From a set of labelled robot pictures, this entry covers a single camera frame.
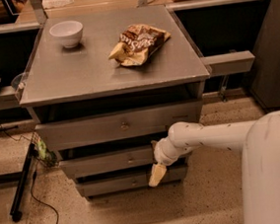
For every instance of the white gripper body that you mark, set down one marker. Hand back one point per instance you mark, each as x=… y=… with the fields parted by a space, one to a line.
x=160 y=155

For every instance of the grey drawer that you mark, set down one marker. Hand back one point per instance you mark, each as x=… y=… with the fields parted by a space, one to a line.
x=135 y=179
x=107 y=127
x=108 y=162

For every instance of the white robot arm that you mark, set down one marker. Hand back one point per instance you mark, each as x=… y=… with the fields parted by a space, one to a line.
x=258 y=141

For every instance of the grey top drawer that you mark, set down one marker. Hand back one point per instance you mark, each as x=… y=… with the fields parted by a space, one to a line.
x=107 y=127

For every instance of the grey bottom drawer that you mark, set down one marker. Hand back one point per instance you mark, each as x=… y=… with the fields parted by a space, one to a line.
x=135 y=179

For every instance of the grey drawer cabinet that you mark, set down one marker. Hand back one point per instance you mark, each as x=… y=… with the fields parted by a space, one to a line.
x=68 y=83

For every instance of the brown chip bag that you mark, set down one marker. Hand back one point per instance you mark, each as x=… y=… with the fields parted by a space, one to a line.
x=137 y=44

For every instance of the green packet in basket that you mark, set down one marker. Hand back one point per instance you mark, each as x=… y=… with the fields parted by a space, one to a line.
x=44 y=154

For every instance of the grey side bar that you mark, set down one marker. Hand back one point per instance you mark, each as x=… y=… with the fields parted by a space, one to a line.
x=230 y=63

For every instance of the white ceramic bowl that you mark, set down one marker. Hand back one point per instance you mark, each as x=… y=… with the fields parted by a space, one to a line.
x=68 y=33

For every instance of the clear glass cup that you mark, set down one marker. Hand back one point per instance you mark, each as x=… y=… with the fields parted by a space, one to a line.
x=19 y=81

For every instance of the black metal leg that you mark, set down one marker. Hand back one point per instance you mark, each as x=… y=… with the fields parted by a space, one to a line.
x=15 y=209

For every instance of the grey side shelf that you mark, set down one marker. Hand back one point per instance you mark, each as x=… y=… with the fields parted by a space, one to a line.
x=8 y=98

